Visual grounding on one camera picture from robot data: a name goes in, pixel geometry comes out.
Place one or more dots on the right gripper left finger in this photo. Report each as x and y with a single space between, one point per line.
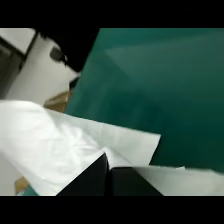
93 181

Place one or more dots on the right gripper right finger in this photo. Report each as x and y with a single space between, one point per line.
128 183

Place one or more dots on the white T-shirt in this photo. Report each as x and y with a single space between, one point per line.
50 140

